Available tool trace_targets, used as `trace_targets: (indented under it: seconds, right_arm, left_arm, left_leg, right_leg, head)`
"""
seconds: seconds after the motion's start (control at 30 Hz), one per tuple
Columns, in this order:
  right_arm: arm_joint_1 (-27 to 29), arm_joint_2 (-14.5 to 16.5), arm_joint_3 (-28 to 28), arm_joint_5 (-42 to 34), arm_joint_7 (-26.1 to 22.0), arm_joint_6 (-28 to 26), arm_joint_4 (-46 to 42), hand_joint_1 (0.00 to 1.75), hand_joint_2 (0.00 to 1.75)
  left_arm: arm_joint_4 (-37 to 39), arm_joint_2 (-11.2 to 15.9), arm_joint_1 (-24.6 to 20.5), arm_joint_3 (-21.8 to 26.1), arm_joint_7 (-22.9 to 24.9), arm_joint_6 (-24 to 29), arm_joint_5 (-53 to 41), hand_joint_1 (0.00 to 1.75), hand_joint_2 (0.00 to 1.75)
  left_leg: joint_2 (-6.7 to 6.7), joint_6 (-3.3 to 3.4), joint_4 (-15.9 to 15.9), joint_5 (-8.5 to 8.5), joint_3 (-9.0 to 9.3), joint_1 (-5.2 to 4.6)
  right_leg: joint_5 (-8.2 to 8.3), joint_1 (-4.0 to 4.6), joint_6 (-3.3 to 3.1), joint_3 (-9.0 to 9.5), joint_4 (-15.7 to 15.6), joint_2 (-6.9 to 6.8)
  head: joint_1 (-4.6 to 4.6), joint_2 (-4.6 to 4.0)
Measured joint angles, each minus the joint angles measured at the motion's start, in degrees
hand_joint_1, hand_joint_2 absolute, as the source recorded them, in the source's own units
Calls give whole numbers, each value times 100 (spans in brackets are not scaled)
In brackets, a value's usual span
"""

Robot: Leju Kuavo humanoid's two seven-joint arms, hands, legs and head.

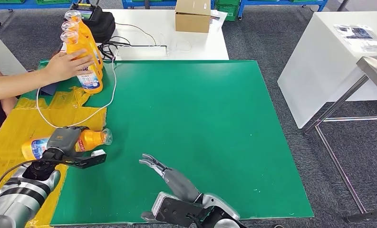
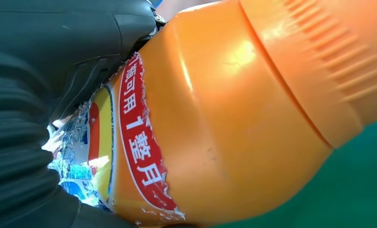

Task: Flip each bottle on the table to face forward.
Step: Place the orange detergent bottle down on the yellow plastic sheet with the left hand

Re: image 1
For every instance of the person's hand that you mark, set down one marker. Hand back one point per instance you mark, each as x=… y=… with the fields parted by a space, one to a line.
x=62 y=67

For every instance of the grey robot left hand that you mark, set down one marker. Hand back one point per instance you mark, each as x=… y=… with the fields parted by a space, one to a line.
x=63 y=140

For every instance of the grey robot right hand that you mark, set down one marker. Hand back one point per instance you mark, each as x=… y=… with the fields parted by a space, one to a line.
x=178 y=184

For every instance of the orange detergent bottle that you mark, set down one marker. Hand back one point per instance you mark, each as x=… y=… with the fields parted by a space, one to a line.
x=89 y=33
x=70 y=26
x=92 y=140
x=75 y=48

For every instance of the person's forearm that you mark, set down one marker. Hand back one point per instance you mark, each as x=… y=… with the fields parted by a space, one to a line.
x=18 y=85

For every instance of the yellow taped sheet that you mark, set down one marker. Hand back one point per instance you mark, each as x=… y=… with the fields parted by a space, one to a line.
x=5 y=135

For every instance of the black carrying case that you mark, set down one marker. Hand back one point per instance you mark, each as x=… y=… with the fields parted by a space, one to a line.
x=104 y=26

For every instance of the black controller with screen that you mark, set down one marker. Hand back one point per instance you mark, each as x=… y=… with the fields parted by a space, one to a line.
x=89 y=14

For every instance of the white table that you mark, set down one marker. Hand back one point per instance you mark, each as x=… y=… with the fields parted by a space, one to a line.
x=2 y=47
x=317 y=61

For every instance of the green plastic crate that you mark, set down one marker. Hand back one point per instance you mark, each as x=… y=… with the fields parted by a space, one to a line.
x=8 y=1
x=227 y=2
x=53 y=1
x=227 y=13
x=301 y=1

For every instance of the blue shelf rack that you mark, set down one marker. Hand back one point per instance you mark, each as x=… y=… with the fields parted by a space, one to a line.
x=18 y=8
x=125 y=3
x=270 y=3

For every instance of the white power strip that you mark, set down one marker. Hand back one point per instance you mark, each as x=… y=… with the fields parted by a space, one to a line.
x=141 y=53

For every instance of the green table mat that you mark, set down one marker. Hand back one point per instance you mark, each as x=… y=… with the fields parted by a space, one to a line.
x=182 y=100

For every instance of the white desk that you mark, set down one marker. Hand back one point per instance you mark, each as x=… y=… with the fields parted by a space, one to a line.
x=163 y=28

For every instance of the brown cardboard box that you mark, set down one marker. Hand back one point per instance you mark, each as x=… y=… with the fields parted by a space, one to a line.
x=193 y=22

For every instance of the clear bag with papers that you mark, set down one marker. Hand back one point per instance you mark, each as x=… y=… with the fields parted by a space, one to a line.
x=218 y=22

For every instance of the plastic bag with leaflets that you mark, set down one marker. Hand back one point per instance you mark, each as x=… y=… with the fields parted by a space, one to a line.
x=356 y=33

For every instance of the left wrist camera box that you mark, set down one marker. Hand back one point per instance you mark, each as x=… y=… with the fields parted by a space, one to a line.
x=93 y=159

